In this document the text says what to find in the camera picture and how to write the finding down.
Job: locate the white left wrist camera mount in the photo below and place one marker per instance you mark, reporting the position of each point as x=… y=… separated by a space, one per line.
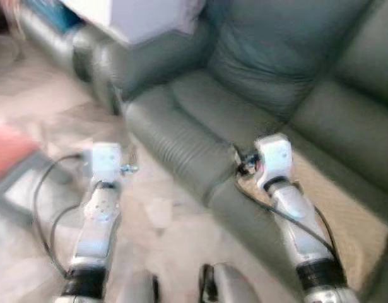
x=106 y=161

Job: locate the white box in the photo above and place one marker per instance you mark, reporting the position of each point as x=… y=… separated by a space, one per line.
x=130 y=16

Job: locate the grey floor mat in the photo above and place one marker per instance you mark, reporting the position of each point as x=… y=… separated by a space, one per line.
x=29 y=196

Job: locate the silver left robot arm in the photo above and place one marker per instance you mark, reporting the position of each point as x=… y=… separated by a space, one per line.
x=96 y=233

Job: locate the red flat object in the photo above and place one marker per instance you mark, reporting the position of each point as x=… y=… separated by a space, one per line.
x=7 y=154

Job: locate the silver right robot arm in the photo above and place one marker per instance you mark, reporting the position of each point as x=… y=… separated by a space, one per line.
x=304 y=233

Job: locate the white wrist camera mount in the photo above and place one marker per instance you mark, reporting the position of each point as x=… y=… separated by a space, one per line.
x=106 y=161
x=274 y=158

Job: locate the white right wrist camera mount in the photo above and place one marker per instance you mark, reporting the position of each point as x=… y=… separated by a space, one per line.
x=274 y=158

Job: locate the grey green leather sofa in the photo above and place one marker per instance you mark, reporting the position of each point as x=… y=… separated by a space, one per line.
x=244 y=95

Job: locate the blue item on sofa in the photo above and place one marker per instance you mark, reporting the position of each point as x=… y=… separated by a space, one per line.
x=55 y=14

